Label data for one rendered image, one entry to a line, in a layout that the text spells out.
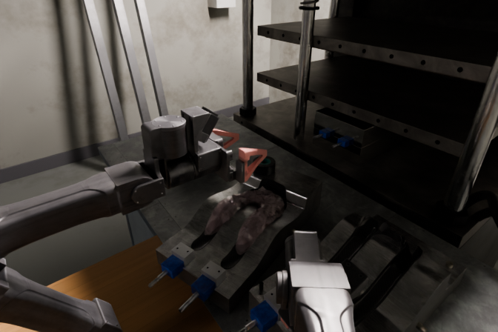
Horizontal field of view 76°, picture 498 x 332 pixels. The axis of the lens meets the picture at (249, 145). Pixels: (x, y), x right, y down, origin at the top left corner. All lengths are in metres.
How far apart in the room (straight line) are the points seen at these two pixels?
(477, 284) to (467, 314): 0.11
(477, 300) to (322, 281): 0.69
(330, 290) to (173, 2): 3.13
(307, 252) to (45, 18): 2.80
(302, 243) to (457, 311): 0.58
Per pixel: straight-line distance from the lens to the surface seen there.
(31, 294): 0.63
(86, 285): 1.01
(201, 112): 0.57
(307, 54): 1.49
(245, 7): 1.76
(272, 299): 0.75
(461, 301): 1.03
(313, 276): 0.42
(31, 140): 3.25
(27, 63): 3.07
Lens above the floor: 1.52
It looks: 28 degrees down
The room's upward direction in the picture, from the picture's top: straight up
